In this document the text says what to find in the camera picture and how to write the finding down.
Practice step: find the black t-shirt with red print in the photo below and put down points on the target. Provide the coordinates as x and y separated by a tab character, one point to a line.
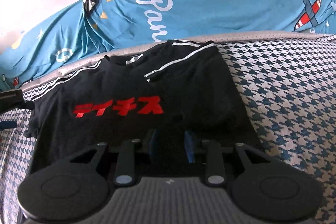
105	87

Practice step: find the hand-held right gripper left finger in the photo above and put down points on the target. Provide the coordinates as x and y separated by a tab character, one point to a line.
153	145

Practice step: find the blue printed bed sheet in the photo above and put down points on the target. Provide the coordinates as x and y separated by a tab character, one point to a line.
210	8

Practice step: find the blue white houndstooth mat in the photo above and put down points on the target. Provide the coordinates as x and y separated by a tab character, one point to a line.
275	82

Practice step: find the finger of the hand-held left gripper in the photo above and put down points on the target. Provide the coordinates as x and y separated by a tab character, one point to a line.
8	125

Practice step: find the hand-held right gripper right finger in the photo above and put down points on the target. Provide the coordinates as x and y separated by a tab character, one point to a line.
189	148

